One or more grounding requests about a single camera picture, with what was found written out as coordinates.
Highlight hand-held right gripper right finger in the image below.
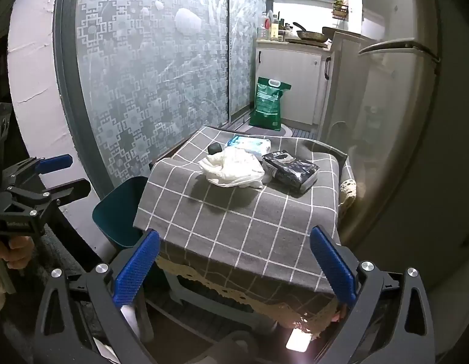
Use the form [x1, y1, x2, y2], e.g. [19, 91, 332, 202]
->
[309, 226, 437, 364]

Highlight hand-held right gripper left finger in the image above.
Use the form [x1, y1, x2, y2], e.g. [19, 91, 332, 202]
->
[34, 229, 161, 364]

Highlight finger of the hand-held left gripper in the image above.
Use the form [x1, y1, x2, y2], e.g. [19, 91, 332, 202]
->
[1, 154, 73, 189]
[3, 179, 92, 233]

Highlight blue tissue pack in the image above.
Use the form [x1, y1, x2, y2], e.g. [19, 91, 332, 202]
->
[226, 135, 272, 157]

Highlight person's left hand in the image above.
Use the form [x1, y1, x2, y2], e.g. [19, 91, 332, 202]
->
[0, 235, 34, 274]

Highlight teal plastic chair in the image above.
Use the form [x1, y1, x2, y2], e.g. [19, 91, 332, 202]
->
[92, 176, 155, 344]

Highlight black plastic packet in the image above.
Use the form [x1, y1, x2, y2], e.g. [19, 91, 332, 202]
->
[262, 150, 320, 194]

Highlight grey checked tablecloth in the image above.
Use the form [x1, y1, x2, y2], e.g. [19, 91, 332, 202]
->
[133, 125, 358, 340]

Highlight wide patterned glass door panel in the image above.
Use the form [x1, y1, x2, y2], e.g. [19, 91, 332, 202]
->
[54, 0, 231, 183]

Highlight white plastic bag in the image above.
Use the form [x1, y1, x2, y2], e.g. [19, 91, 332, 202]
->
[198, 146, 265, 189]

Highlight dark blue floor mat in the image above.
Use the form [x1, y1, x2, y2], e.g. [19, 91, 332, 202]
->
[288, 127, 315, 141]

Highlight grey refrigerator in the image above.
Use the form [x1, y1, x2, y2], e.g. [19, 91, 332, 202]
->
[320, 0, 469, 292]

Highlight grey oval rug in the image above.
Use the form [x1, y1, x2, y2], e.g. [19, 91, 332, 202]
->
[238, 123, 294, 137]

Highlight green rice bag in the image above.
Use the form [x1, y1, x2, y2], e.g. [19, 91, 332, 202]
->
[250, 77, 292, 133]

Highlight narrow patterned glass door panel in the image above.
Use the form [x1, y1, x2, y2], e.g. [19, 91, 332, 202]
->
[228, 0, 271, 122]

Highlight metal frying pan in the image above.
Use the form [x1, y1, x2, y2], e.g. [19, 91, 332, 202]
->
[293, 22, 330, 43]

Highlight row of condiment bottles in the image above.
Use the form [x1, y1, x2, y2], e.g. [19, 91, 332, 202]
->
[259, 9, 294, 42]

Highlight wall spice rack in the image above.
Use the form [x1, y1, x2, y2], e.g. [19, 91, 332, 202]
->
[332, 0, 351, 19]

